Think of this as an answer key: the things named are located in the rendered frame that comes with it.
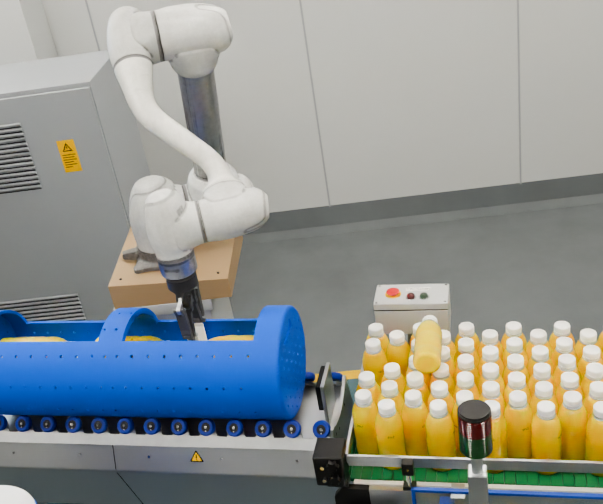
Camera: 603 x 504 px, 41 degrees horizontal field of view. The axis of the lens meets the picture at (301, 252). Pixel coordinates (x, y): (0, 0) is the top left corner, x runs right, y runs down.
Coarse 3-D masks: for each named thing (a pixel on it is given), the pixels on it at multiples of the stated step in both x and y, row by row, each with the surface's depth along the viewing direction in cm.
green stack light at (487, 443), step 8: (464, 440) 153; (472, 440) 152; (480, 440) 151; (488, 440) 152; (464, 448) 154; (472, 448) 153; (480, 448) 152; (488, 448) 153; (472, 456) 154; (480, 456) 153
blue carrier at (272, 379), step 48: (0, 336) 226; (96, 336) 227; (288, 336) 197; (0, 384) 205; (48, 384) 202; (96, 384) 199; (144, 384) 195; (192, 384) 192; (240, 384) 190; (288, 384) 195
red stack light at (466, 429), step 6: (462, 420) 151; (486, 420) 150; (462, 426) 151; (468, 426) 150; (474, 426) 150; (480, 426) 150; (486, 426) 150; (462, 432) 152; (468, 432) 151; (474, 432) 150; (480, 432) 150; (486, 432) 151; (468, 438) 152; (474, 438) 151; (480, 438) 151
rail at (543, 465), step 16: (352, 464) 186; (368, 464) 185; (384, 464) 184; (400, 464) 183; (416, 464) 182; (432, 464) 181; (448, 464) 180; (464, 464) 180; (496, 464) 178; (512, 464) 177; (528, 464) 176; (544, 464) 175; (560, 464) 174; (576, 464) 173; (592, 464) 173
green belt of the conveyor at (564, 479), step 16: (352, 448) 198; (352, 480) 190; (400, 480) 187; (416, 480) 186; (432, 480) 185; (448, 480) 185; (464, 480) 184; (496, 480) 183; (512, 480) 182; (528, 480) 181; (544, 480) 180; (560, 480) 180; (576, 480) 179; (592, 480) 178
